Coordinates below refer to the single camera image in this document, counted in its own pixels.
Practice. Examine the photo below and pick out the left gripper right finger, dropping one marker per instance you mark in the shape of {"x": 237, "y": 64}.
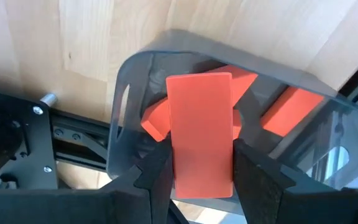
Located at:
{"x": 259, "y": 193}

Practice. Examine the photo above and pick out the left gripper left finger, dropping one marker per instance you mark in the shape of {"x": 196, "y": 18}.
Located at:
{"x": 160, "y": 186}

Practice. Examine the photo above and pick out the long red block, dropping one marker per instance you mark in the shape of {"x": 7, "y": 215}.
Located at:
{"x": 291, "y": 112}

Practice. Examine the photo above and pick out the red triangular block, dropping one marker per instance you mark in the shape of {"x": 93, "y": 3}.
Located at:
{"x": 242, "y": 82}

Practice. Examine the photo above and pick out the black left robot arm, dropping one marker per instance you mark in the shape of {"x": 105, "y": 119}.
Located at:
{"x": 36, "y": 140}

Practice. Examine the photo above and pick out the silver standoff pin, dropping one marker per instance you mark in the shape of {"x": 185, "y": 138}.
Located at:
{"x": 49, "y": 99}

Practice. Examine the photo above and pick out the dark grey plastic bin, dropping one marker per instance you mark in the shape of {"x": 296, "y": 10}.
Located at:
{"x": 197, "y": 46}

